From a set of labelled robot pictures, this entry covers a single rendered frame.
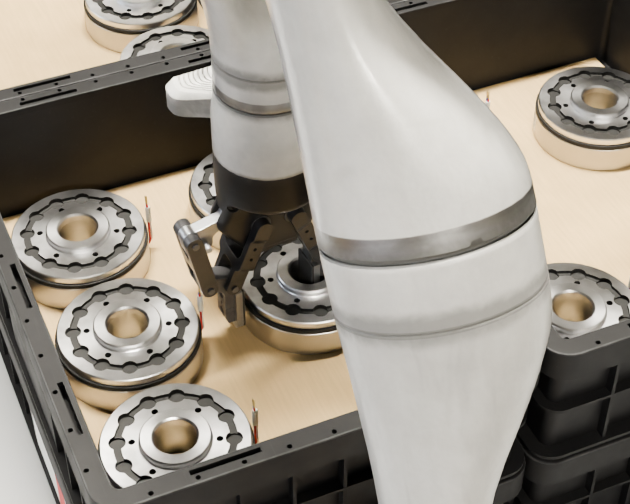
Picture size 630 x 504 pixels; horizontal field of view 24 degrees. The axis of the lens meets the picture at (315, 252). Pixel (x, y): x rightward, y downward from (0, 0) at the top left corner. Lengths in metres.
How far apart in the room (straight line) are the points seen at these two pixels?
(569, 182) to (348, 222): 0.66
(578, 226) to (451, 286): 0.61
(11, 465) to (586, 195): 0.51
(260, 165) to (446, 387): 0.38
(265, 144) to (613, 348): 0.26
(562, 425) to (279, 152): 0.27
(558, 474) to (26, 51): 0.63
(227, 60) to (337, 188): 0.34
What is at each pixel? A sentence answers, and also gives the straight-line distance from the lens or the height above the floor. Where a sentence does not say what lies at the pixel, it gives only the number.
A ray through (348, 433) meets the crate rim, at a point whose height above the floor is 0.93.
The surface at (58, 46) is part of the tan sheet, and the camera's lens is 1.36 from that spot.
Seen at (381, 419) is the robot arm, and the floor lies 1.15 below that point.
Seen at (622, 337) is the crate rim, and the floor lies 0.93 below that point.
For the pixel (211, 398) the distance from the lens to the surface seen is 0.99.
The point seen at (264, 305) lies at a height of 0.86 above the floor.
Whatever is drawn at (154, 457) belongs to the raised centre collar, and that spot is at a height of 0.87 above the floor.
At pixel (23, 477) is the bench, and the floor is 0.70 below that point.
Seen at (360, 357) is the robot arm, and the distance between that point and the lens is 0.60.
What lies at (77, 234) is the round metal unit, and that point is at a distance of 1.14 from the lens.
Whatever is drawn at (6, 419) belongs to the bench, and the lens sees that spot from 1.21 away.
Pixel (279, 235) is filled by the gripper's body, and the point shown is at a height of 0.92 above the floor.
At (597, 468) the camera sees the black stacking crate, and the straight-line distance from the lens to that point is 1.05.
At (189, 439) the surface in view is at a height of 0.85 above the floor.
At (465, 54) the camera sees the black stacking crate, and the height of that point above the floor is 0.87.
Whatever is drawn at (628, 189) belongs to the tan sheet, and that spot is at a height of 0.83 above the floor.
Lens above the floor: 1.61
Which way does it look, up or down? 44 degrees down
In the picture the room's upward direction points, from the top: straight up
